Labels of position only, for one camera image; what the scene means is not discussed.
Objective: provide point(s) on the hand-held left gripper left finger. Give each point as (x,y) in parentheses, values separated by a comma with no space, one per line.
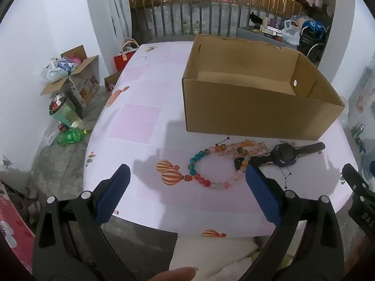
(114,193)

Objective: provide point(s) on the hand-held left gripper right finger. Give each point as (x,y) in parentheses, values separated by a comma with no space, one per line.
(263,193)

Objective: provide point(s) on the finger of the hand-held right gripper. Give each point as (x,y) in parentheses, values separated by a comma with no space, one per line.
(356,183)

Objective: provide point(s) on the black wrist watch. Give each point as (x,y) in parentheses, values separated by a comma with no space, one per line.
(281,153)

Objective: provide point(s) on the large brown cardboard box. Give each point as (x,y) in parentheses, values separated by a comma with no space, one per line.
(249,108)

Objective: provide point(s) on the person's left hand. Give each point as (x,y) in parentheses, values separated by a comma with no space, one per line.
(175,273)

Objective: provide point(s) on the green plastic bottle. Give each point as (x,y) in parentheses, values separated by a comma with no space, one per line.
(68,137)

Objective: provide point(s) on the white pillow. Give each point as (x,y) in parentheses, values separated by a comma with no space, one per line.
(211,254)

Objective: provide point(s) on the grey slippers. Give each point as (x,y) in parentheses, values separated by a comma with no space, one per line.
(30,202)

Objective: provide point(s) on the white printed cloth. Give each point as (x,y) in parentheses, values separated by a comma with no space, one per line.
(363,93)

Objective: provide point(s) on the green jug with metal lid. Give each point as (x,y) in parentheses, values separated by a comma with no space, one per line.
(66,114)

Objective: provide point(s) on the red floral blanket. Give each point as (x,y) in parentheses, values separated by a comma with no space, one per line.
(14,234)

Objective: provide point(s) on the open printed cardboard box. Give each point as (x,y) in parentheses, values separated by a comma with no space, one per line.
(85,87)

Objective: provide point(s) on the small brown cardboard box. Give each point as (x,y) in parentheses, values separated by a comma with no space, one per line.
(112,79)

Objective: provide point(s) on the white plastic bag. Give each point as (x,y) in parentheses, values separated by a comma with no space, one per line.
(55,74)
(291,33)

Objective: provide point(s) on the red gift bag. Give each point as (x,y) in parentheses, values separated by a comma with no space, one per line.
(121,60)

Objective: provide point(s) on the blue plastic bag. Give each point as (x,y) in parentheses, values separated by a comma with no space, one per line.
(67,64)

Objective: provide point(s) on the wheelchair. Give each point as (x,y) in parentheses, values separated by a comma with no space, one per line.
(315,49)

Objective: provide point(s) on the flat white box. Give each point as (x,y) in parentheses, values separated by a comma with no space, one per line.
(271,30)

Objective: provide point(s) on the black item on cabinet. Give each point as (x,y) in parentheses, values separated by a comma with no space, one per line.
(255,17)

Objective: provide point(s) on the white shoe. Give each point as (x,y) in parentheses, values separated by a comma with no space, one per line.
(195,27)
(187,27)

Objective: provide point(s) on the grey curtain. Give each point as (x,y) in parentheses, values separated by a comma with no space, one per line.
(117,5)

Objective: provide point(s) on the metal balcony railing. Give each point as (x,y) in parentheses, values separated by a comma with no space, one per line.
(205,14)

